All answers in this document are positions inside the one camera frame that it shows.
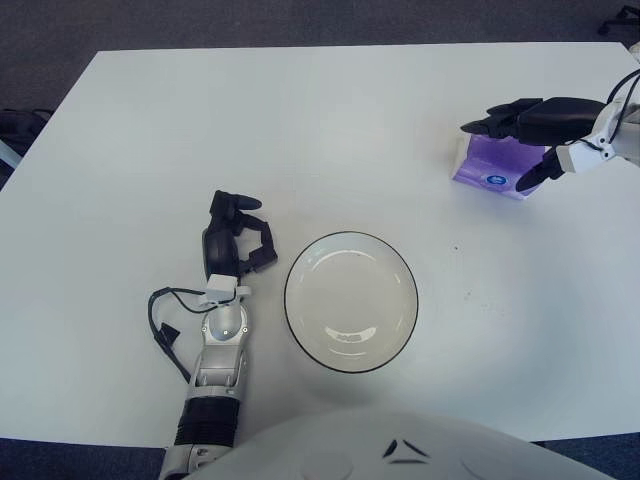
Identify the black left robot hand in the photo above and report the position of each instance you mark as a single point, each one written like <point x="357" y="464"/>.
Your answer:
<point x="217" y="247"/>

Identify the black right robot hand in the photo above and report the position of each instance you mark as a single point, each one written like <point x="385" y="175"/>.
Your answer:
<point x="555" y="117"/>

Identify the purple tissue paper pack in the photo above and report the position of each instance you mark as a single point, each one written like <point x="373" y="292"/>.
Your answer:
<point x="480" y="160"/>

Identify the white plate black rim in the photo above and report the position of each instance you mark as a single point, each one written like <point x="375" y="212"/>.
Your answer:
<point x="350" y="300"/>

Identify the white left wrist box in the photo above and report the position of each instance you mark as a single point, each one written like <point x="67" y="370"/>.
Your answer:
<point x="221" y="289"/>

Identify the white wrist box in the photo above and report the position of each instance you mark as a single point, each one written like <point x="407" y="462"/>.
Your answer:
<point x="221" y="289"/>
<point x="582" y="157"/>

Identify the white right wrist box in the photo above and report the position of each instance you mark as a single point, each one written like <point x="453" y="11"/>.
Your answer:
<point x="582" y="157"/>

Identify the person leg white sock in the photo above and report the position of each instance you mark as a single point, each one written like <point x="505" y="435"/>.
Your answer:
<point x="635" y="52"/>

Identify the black office chair base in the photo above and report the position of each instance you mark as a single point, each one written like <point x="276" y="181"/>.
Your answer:
<point x="620" y="17"/>

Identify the pale blue floor object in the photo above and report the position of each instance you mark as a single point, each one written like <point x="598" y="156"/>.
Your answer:
<point x="7" y="157"/>

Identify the dark bag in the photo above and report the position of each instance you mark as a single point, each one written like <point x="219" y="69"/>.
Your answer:
<point x="20" y="122"/>

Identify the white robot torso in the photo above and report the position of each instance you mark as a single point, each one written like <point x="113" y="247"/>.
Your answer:
<point x="400" y="450"/>

